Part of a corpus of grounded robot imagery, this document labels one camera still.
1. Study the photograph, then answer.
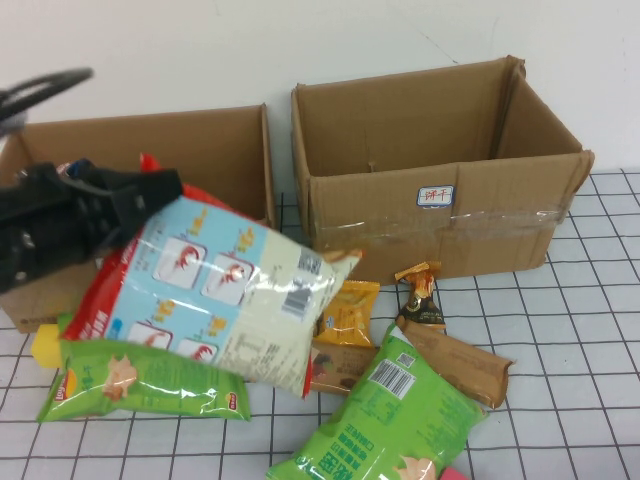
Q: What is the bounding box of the cardboard box with clear tape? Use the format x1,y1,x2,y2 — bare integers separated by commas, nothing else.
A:
290,54,596,288

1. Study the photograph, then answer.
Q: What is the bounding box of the brown chocolate bar packet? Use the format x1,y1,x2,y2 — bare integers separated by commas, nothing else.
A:
307,344,377,398

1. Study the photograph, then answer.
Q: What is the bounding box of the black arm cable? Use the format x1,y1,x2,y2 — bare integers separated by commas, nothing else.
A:
0,67,95,122

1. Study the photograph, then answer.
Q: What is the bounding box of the plain brown snack packet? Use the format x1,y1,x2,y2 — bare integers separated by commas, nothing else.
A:
399,319,517,411

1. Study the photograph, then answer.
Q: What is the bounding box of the white black grid tablecloth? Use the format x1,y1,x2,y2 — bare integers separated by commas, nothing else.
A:
0,167,640,480

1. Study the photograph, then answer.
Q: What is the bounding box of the dark brown gold candy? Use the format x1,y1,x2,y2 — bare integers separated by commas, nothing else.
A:
394,260,448,332

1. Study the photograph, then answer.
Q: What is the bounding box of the small yellow snack packet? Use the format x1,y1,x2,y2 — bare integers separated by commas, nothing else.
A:
313,279,382,350

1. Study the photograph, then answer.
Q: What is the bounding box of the cardboard box with F2 print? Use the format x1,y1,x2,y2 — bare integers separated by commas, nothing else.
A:
0,103,278,335

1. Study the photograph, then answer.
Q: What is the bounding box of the green chip bag showing logo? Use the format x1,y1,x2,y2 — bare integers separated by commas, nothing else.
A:
35,312,252,424

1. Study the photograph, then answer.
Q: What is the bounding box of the red prawn cracker bag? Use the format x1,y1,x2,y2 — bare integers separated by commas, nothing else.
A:
59,152,363,400

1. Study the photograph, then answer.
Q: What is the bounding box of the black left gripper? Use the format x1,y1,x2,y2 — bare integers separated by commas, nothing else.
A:
14,161,184,289

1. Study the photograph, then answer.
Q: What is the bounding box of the green chip bag showing barcode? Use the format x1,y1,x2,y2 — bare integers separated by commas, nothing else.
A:
264,322,489,480

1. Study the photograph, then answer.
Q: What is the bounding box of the yellow sponge cube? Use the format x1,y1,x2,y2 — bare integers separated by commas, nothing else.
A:
30,323,67,370

